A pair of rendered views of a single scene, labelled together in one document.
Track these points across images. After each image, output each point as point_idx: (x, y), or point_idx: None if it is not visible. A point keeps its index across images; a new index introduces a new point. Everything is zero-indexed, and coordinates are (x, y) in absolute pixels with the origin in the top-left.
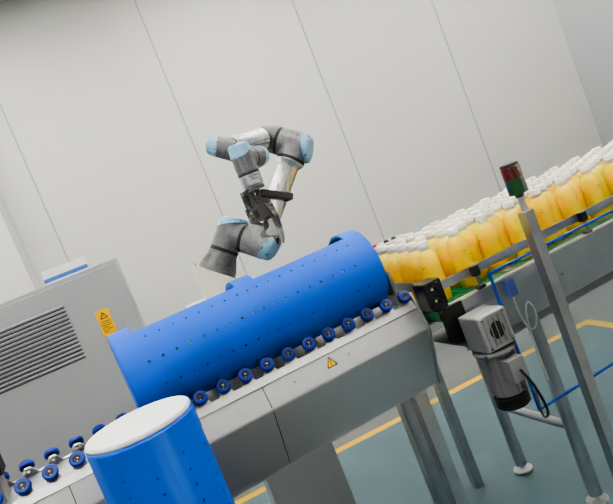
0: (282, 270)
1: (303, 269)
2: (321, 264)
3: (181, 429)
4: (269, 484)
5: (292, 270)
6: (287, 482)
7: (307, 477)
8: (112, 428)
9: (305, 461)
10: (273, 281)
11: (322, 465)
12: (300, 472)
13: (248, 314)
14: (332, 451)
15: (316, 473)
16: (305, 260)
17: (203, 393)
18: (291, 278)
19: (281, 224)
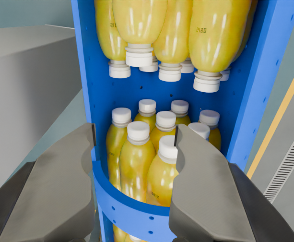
0: (243, 150)
1: (266, 101)
2: (285, 49)
3: None
4: (76, 94)
5: (255, 127)
6: (77, 81)
7: (77, 65)
8: None
9: (74, 64)
10: (243, 168)
11: (76, 51)
12: (76, 70)
13: None
14: (74, 39)
15: (77, 57)
16: (264, 86)
17: None
18: (256, 132)
19: (241, 172)
